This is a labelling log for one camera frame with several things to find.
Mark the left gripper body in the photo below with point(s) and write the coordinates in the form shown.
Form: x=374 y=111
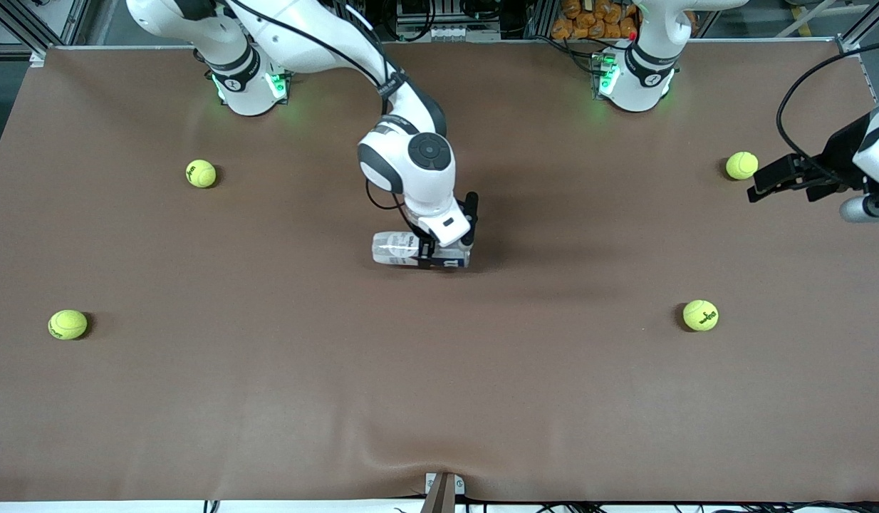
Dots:
x=840 y=152

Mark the clear tennis ball can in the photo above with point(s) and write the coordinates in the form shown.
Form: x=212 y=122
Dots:
x=397 y=249

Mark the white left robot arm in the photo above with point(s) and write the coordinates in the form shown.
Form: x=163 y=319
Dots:
x=639 y=89

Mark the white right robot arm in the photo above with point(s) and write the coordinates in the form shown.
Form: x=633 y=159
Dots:
x=411 y=178

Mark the yellow tennis ball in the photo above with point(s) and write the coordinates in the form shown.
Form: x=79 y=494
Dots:
x=68 y=324
x=700 y=315
x=201 y=173
x=741 y=165

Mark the brown table mat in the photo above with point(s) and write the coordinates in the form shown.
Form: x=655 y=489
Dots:
x=439 y=392

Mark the white connector block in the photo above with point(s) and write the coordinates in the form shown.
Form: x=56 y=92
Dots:
x=448 y=32

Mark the green lit base box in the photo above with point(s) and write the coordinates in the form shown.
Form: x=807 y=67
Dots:
x=605 y=75
x=277 y=82

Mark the orange bagged items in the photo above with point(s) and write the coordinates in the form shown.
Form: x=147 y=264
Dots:
x=596 y=20

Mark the metal corner bracket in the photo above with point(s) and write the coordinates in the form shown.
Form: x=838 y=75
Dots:
x=38 y=58
x=851 y=47

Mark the aluminium frame strut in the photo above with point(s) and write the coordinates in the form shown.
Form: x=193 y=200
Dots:
x=360 y=14
x=539 y=18

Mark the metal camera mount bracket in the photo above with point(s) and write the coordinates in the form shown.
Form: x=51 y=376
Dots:
x=443 y=491

